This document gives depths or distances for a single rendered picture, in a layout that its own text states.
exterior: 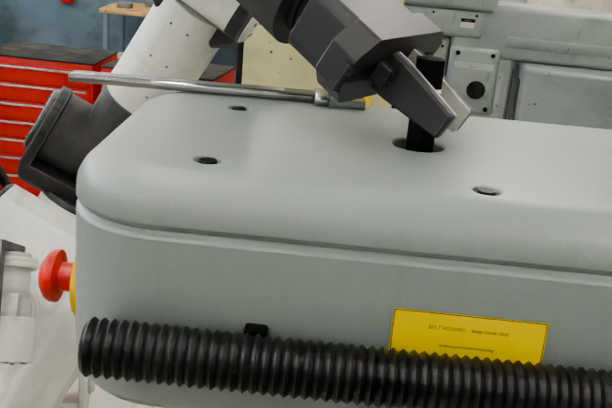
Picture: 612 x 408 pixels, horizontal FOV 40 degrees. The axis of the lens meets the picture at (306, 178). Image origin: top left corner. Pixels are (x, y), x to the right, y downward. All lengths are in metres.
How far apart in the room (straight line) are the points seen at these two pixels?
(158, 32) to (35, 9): 9.33
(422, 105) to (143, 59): 0.47
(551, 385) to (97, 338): 0.25
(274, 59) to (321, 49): 1.76
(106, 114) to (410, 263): 0.60
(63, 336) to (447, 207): 0.62
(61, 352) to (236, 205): 0.58
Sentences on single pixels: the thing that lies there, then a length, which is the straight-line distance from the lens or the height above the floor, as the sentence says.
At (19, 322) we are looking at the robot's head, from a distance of 0.91.
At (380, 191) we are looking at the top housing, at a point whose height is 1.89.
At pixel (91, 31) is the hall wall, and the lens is 10.11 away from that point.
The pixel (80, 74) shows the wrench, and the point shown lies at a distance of 0.72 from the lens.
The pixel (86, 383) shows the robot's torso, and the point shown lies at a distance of 1.40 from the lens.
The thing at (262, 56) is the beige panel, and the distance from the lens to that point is 2.34.
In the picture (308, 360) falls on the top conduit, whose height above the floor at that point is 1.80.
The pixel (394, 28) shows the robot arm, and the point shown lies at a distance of 0.58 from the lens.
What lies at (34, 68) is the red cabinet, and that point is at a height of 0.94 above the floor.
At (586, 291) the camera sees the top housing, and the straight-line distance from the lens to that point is 0.51.
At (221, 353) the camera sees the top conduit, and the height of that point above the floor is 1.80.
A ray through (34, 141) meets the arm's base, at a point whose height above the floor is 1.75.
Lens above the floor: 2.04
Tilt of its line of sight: 18 degrees down
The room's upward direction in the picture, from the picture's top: 5 degrees clockwise
